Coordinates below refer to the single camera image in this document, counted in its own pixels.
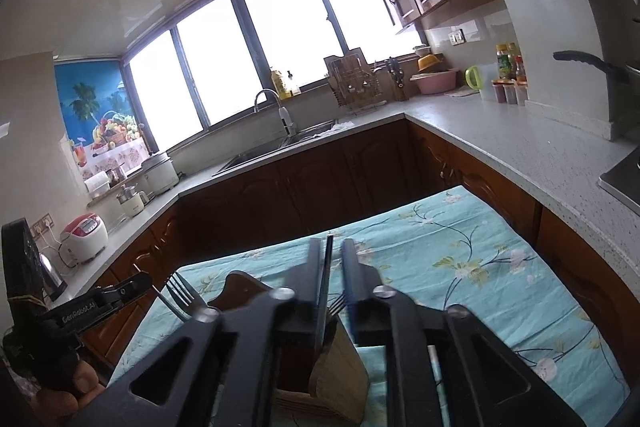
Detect orange handled fork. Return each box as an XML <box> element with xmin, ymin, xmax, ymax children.
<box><xmin>153</xmin><ymin>272</ymin><xmax>207</xmax><ymax>321</ymax></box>

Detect person's left hand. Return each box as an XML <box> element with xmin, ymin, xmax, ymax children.
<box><xmin>18</xmin><ymin>360</ymin><xmax>105</xmax><ymax>426</ymax></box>

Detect steel electric kettle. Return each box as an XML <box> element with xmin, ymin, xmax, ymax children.
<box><xmin>39</xmin><ymin>253</ymin><xmax>67</xmax><ymax>301</ymax></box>

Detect wooden utensil holder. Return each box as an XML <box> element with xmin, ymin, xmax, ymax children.
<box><xmin>207</xmin><ymin>270</ymin><xmax>371</xmax><ymax>425</ymax></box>

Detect floral teal tablecloth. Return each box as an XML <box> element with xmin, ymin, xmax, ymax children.
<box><xmin>108</xmin><ymin>187</ymin><xmax>629</xmax><ymax>426</ymax></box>

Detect white red rice cooker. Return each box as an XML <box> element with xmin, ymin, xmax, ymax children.
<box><xmin>60</xmin><ymin>212</ymin><xmax>108</xmax><ymax>268</ymax></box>

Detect lower wooden counter cabinets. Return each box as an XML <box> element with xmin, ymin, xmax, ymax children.
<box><xmin>94</xmin><ymin>118</ymin><xmax>639</xmax><ymax>383</ymax></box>

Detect chrome sink faucet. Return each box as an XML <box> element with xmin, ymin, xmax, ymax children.
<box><xmin>253</xmin><ymin>88</ymin><xmax>298</xmax><ymax>138</ymax></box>

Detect small white blender jar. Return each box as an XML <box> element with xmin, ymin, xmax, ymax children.
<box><xmin>116</xmin><ymin>185</ymin><xmax>149</xmax><ymax>218</ymax></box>

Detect white cooking pot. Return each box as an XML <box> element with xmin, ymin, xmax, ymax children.
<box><xmin>141</xmin><ymin>152</ymin><xmax>179</xmax><ymax>196</ymax></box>

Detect dish drying rack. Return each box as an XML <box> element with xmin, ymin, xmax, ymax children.
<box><xmin>323</xmin><ymin>48</ymin><xmax>385</xmax><ymax>113</ymax></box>

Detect fruit picture window blind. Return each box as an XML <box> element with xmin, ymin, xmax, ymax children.
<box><xmin>54</xmin><ymin>61</ymin><xmax>150</xmax><ymax>180</ymax></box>

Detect pink basin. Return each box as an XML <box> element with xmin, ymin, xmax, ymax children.
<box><xmin>410</xmin><ymin>69</ymin><xmax>458</xmax><ymax>95</ymax></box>

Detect green cup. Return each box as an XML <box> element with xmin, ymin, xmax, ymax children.
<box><xmin>464</xmin><ymin>65</ymin><xmax>483</xmax><ymax>91</ymax></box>

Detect condiment bottles set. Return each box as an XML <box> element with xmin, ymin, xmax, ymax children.
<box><xmin>491</xmin><ymin>42</ymin><xmax>528</xmax><ymax>106</ymax></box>

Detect black wok with handle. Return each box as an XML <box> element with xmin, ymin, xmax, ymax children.
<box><xmin>552</xmin><ymin>50</ymin><xmax>639</xmax><ymax>83</ymax></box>

